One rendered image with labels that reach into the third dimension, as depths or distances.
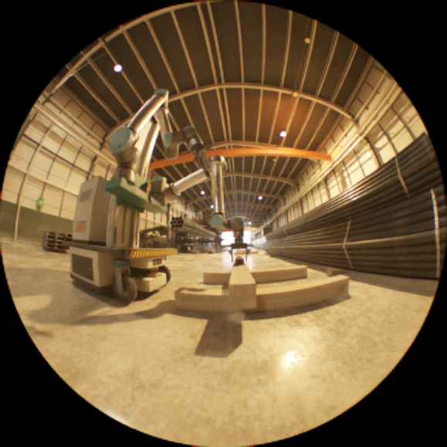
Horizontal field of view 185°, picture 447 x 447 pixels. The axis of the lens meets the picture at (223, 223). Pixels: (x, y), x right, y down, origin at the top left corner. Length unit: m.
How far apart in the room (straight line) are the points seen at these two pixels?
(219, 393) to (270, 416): 0.13
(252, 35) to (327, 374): 9.86
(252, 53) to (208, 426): 10.03
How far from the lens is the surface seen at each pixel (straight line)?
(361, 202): 1.47
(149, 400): 0.40
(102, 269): 0.91
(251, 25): 9.56
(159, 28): 9.82
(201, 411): 0.37
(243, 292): 0.52
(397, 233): 1.10
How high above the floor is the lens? 0.34
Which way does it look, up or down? 10 degrees up
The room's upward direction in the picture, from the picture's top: 1 degrees counter-clockwise
